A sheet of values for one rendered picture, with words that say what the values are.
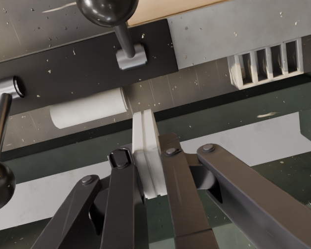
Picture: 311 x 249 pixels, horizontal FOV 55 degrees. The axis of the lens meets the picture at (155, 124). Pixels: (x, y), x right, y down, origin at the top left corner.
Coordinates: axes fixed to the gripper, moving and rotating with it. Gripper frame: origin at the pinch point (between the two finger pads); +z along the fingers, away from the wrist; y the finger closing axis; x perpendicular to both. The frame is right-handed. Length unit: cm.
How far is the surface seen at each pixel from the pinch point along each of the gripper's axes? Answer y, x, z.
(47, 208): -144, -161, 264
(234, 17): 10.3, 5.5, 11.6
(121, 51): -0.7, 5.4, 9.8
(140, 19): 1.7, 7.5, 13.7
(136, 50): 0.6, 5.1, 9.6
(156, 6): 3.6, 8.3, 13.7
